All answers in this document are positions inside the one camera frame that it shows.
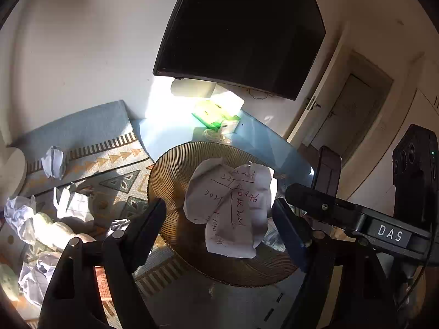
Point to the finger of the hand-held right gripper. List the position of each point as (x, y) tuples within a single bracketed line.
[(329, 171), (319, 205)]

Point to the patterned woven desk mat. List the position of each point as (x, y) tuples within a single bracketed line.
[(103, 144)]

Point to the amber ribbed glass plate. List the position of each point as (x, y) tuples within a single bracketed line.
[(171, 185)]

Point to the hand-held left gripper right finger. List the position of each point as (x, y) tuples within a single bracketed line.
[(291, 236)]

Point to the clear plastic wrapper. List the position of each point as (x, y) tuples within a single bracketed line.
[(217, 135)]

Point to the white door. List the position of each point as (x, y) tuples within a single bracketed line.
[(349, 116)]

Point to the large crumpled white paper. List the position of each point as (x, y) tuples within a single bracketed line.
[(34, 277)]

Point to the black computer monitor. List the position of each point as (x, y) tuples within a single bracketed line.
[(240, 31)]

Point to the white and pink plush toy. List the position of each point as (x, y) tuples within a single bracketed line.
[(58, 229)]

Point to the paper with handwriting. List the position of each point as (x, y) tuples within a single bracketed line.
[(233, 212)]

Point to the white desk lamp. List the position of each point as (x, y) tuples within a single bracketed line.
[(12, 171)]

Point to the small crumpled white paper ball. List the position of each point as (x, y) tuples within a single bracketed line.
[(53, 162)]

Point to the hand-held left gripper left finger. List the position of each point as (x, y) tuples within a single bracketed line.
[(151, 226)]

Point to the small paper piece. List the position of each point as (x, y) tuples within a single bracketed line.
[(120, 224)]

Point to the green and white packet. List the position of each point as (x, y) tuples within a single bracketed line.
[(209, 113)]

